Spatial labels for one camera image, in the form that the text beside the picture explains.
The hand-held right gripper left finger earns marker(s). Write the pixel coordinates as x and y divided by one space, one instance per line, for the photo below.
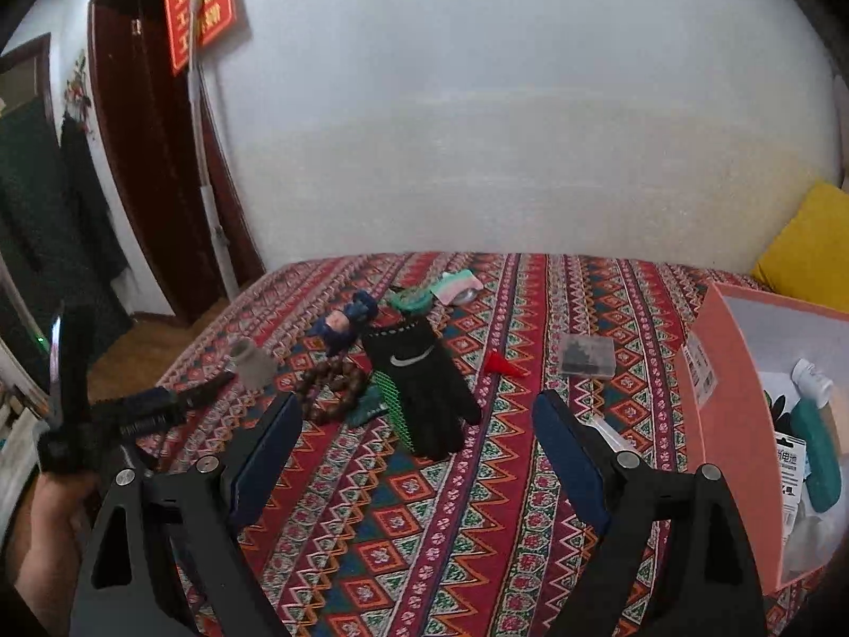
265 464

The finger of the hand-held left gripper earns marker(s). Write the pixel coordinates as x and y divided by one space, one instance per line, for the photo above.
192 393
156 423

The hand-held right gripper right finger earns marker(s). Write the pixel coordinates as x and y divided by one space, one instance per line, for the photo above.
570 464

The pink cardboard box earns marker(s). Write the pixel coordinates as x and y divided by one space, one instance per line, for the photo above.
729 378

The person's left hand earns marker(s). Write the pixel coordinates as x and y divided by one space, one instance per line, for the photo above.
56 531

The small grey cup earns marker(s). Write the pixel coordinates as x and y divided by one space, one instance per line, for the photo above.
252 365

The clear plastic case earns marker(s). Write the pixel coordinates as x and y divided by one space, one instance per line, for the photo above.
587 355

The small teal cloth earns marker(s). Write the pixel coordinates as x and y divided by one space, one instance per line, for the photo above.
368 410

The small red cone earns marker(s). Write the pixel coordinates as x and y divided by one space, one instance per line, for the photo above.
496 363

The printed blanket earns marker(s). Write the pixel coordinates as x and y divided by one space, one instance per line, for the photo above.
398 531

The black glove with green grip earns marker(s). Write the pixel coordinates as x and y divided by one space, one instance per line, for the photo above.
424 385

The blue toy figure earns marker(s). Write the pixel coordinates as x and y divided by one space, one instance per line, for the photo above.
358 310

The black and white packet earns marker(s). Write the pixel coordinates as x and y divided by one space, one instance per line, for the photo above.
776 408

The pink and mint pouch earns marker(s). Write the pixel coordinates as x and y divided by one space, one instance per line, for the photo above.
454 285

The battery pack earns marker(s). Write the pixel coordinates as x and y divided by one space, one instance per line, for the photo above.
789 478

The white pole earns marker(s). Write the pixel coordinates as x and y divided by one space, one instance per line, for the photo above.
202 166

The teal tube in box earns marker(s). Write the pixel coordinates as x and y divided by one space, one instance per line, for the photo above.
819 458

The white bottle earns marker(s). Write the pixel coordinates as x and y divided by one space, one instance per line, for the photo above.
812 378

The yellow pillow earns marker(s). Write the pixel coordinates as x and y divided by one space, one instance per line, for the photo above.
816 245

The dark red door frame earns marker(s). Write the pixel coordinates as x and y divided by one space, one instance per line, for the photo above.
132 146

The flower wall decoration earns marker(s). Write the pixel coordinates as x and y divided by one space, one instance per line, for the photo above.
79 89

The red wall sign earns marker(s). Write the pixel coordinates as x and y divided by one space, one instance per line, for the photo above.
199 20

